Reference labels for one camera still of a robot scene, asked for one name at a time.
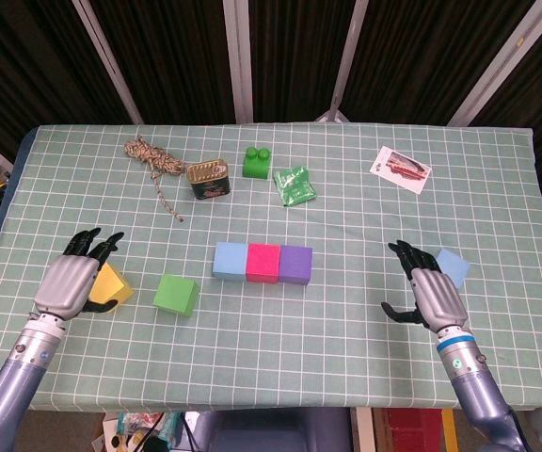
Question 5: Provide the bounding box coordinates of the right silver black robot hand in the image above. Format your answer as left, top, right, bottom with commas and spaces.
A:
381, 239, 470, 336

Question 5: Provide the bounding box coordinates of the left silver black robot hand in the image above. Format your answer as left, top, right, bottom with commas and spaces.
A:
33, 227, 126, 324

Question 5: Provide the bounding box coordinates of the yellow foam cube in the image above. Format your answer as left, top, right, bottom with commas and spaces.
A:
87, 261, 135, 314

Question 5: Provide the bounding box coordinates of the purple foam cube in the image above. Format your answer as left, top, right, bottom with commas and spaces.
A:
278, 244, 313, 286

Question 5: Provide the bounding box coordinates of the light blue foam cube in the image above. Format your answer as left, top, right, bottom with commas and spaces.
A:
212, 241, 249, 283
435, 248, 471, 290

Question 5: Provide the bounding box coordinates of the pink foam cube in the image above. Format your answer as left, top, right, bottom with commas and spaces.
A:
245, 242, 282, 284

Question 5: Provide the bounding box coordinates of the green foam cube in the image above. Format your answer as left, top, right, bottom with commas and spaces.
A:
151, 274, 201, 317

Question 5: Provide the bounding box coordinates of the red cardboard box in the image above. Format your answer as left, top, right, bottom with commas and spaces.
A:
374, 408, 460, 452

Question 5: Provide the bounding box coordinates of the white picture card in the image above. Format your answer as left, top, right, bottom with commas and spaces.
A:
369, 145, 433, 196

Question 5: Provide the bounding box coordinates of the white table leg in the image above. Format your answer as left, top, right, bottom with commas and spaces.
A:
355, 407, 375, 452

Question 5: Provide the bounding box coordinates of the teal printed plastic bag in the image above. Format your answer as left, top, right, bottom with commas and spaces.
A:
116, 412, 183, 446

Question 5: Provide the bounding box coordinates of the green checked tablecloth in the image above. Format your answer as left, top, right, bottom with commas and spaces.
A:
0, 122, 542, 415

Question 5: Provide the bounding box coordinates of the dark green luncheon meat can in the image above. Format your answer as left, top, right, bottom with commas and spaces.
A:
185, 158, 232, 202

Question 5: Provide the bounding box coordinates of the green foil packet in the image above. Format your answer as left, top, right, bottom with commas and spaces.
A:
272, 165, 318, 207

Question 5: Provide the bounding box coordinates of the blue-grey robot torso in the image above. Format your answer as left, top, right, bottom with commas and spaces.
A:
194, 408, 353, 452

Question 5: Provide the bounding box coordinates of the green toy building brick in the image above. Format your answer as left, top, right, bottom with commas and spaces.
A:
242, 146, 273, 181

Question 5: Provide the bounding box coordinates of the braided rope bundle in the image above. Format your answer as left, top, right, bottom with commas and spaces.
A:
122, 135, 187, 224

